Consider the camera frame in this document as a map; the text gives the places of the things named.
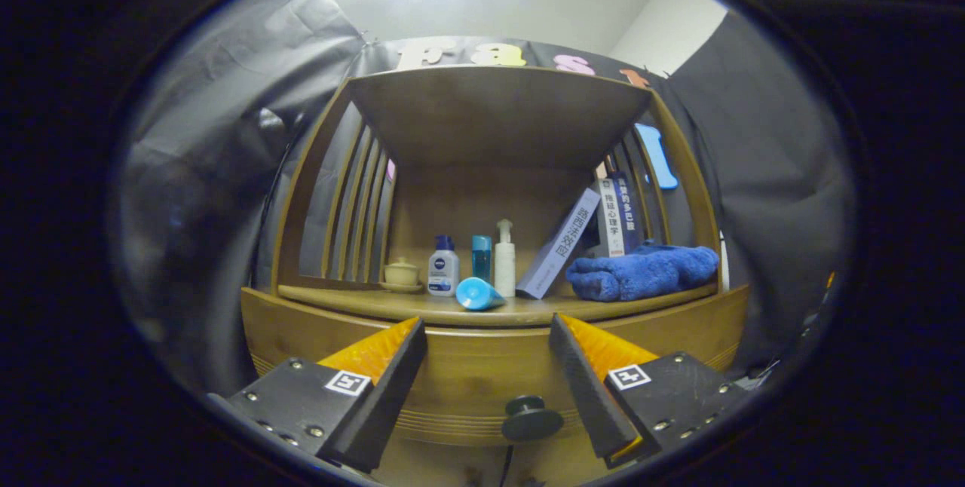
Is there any lavender book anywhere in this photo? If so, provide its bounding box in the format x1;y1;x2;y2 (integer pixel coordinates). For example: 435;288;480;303
516;188;602;300

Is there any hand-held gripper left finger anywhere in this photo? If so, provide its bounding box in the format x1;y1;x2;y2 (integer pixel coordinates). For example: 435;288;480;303
207;316;429;474

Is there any wooden cabinet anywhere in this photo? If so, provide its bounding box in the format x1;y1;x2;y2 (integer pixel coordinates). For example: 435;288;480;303
241;65;752;487

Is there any blue folded towel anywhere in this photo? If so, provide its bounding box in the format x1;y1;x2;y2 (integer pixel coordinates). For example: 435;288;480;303
565;243;721;303

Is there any clear blue bottle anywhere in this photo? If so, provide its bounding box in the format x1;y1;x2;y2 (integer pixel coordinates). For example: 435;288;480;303
472;235;494;284

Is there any white pump bottle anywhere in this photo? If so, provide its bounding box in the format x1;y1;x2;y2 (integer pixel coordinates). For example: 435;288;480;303
494;219;517;299

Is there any white lotion bottle blue cap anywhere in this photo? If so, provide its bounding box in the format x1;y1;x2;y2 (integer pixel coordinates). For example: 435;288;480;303
427;235;461;298

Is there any wooden countertop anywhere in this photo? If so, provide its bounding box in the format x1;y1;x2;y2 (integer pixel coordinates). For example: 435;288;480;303
277;280;718;329

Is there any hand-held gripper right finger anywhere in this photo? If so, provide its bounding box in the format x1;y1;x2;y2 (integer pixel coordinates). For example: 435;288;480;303
549;313;747;470

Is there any blue and white tube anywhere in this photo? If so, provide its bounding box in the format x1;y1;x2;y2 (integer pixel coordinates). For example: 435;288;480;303
455;277;508;312

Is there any white spine book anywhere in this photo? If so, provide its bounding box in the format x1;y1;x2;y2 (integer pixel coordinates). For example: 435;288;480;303
596;176;628;259

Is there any blue spine book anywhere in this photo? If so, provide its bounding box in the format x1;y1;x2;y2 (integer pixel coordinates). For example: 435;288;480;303
614;171;643;254

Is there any cream lidded teacup with saucer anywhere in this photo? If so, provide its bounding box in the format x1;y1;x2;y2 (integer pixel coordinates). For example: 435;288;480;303
379;257;424;294

